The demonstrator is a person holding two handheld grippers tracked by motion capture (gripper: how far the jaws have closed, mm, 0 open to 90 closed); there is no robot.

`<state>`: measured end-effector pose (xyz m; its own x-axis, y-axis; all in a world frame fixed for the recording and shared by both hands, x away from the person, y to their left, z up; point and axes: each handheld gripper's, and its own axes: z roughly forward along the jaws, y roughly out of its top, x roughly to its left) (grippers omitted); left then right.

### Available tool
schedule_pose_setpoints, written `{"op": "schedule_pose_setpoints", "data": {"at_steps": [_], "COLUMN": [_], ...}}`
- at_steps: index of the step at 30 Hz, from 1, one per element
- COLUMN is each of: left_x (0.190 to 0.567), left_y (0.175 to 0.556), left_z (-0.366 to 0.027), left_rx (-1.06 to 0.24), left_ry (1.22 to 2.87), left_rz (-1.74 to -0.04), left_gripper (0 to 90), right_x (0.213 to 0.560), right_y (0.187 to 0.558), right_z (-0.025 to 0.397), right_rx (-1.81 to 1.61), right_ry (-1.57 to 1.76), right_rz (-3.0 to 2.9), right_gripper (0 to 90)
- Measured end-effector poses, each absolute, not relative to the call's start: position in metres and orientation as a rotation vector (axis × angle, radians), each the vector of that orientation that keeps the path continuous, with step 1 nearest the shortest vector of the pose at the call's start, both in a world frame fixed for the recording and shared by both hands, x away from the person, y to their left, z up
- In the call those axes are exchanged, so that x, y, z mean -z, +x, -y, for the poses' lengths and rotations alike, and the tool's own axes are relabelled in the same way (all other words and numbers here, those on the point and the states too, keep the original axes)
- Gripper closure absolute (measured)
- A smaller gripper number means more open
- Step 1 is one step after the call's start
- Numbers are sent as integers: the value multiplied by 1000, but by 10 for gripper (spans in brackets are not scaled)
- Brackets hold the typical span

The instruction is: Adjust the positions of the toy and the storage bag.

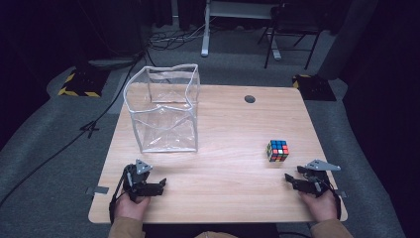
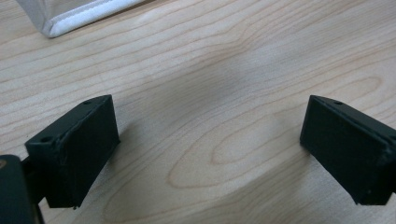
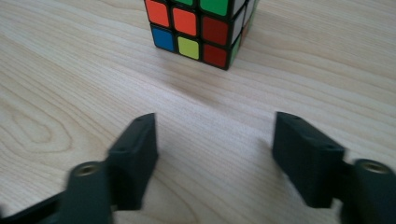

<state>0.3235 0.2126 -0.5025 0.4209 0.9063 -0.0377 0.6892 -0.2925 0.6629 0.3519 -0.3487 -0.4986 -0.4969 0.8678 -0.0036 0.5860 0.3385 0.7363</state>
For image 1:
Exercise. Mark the grey tape strip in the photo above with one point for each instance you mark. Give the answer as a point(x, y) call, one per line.
point(341, 194)
point(98, 190)

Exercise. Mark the clear plastic storage bag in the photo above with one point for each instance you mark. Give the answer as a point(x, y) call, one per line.
point(165, 109)

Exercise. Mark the black yellow striped floor plate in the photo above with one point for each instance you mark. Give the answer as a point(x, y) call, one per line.
point(82, 84)
point(315, 87)

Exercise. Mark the white desk frame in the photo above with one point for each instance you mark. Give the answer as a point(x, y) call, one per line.
point(206, 31)

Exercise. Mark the person's left hand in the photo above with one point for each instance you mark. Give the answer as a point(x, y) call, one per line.
point(130, 207)

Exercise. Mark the grey stand base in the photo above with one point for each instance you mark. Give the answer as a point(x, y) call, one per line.
point(112, 62)

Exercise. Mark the person's right hand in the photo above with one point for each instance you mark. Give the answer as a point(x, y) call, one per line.
point(319, 208)

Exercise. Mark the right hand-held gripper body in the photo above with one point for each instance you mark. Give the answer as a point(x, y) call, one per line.
point(317, 180)

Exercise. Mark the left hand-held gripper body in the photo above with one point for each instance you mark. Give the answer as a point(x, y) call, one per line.
point(138, 180)

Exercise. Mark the colourful puzzle cube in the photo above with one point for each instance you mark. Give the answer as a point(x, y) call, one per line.
point(277, 150)

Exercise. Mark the black chair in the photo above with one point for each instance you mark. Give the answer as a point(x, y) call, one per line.
point(294, 23)

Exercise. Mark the person's tan clothing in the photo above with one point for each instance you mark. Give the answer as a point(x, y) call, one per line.
point(214, 235)

